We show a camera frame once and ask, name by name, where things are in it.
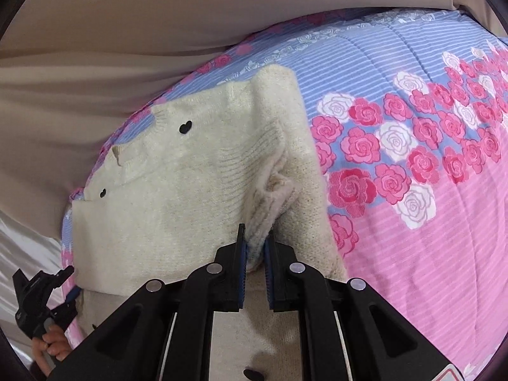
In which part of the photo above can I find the pink blue floral blanket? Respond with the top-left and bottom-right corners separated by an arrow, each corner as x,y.
59,7 -> 508,381

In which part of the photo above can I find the person's left hand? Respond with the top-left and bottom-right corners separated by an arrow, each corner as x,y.
31,323 -> 77,366

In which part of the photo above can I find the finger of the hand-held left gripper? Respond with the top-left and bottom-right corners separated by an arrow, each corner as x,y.
51,285 -> 83,320
40,267 -> 75,289

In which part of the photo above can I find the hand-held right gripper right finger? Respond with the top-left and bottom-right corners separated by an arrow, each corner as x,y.
264,236 -> 458,381

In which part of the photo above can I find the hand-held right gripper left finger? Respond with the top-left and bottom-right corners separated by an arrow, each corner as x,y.
51,224 -> 249,381

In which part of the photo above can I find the cream knit sweater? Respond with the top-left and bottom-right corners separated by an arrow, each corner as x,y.
71,63 -> 349,381

